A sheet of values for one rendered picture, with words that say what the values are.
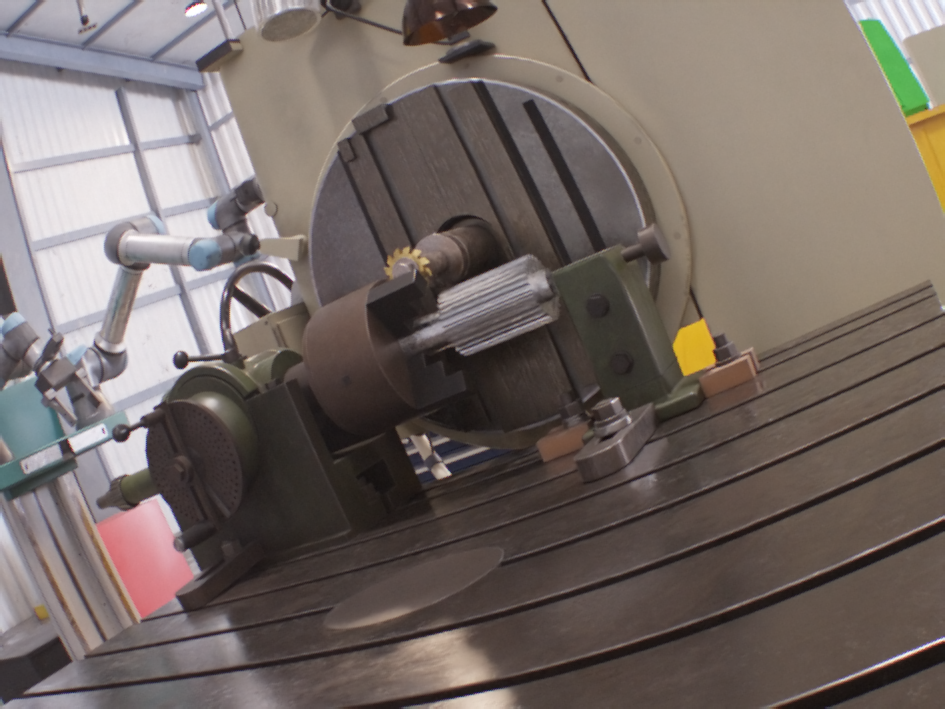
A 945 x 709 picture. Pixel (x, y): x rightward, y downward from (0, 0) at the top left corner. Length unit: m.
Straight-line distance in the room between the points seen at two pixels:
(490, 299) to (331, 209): 0.46
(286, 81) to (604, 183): 0.65
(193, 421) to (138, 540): 4.43
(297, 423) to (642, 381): 0.46
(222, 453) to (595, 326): 0.52
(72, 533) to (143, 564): 2.84
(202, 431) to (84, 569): 1.64
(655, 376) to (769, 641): 0.85
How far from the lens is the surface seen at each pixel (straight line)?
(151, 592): 5.92
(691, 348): 4.66
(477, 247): 1.66
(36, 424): 3.02
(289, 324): 1.95
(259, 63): 2.02
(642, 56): 1.74
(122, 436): 1.44
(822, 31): 1.71
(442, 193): 1.72
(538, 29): 1.79
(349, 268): 1.82
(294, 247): 1.94
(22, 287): 7.09
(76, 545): 3.10
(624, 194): 1.64
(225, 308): 2.19
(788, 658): 0.54
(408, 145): 1.74
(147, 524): 5.98
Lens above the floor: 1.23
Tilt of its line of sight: 3 degrees down
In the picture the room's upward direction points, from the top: 24 degrees counter-clockwise
